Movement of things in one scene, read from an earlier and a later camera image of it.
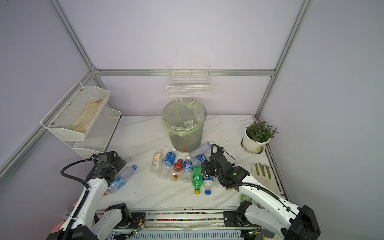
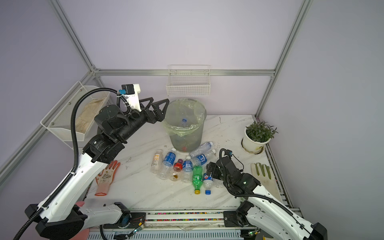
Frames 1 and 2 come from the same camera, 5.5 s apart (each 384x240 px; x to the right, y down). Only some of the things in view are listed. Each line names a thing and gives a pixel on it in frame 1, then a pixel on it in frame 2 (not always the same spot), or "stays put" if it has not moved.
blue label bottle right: (216, 183) stays put
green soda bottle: (197, 178) stays put
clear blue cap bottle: (122, 179) → (184, 124)
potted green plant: (257, 135) stays put
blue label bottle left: (168, 162) stays put
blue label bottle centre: (187, 170) stays put
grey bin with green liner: (183, 119) stays put
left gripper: (119, 162) → (158, 115)
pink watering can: (57, 227) → (84, 234)
